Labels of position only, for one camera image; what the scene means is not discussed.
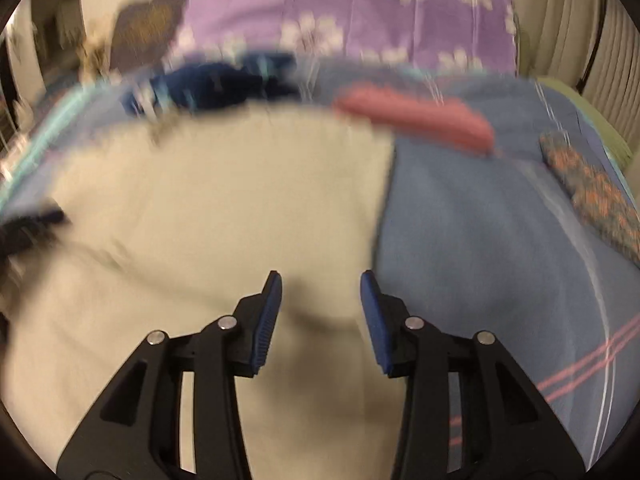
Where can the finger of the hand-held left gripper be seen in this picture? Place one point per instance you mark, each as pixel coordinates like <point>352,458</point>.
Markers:
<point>30,232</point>

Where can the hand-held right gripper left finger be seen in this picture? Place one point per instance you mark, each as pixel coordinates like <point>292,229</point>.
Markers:
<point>266,320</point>

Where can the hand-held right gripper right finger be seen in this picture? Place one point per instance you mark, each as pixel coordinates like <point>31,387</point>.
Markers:
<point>374,325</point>

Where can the cream shirt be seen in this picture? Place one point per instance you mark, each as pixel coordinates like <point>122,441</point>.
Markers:
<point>200,210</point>

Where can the blue striped bedsheet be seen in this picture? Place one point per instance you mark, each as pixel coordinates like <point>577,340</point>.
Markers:
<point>475,235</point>

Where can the pink folded garment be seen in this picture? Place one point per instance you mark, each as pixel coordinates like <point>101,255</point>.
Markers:
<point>425,115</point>

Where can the navy star-print garment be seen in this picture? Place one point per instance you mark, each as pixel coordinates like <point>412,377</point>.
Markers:
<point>200,85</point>

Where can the dark cloth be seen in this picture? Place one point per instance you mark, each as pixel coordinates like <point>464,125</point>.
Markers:
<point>145,25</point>

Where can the floral patterned folded cloth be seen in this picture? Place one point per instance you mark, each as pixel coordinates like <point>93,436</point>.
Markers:
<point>595,195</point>

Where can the green mattress cover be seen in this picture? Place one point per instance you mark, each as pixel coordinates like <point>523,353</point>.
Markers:
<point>600,110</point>

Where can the purple floral quilt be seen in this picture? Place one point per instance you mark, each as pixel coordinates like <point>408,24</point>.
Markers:
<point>320,5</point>

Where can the pale pleated curtain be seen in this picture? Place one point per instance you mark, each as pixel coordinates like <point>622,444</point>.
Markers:
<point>560,20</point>

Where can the black floor lamp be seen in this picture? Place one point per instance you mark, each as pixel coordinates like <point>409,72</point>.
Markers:
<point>595,35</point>

